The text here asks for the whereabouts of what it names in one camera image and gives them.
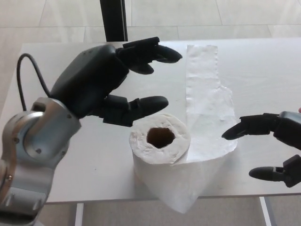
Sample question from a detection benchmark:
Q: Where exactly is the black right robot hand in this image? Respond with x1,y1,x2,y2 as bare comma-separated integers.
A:
221,111,301,188

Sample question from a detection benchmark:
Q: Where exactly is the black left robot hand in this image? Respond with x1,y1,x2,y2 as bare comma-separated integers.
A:
50,36,183,128

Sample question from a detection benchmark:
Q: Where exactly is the white toilet paper roll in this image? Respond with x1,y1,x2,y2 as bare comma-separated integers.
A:
128,44,238,214

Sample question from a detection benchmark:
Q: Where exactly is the white metal table leg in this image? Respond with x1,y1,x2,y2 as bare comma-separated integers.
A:
75,203,84,226
259,197,275,226

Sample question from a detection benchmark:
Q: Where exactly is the black vertical post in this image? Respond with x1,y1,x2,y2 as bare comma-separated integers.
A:
100,0,129,42

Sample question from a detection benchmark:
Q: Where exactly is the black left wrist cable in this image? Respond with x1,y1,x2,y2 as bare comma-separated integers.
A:
16,53,51,111

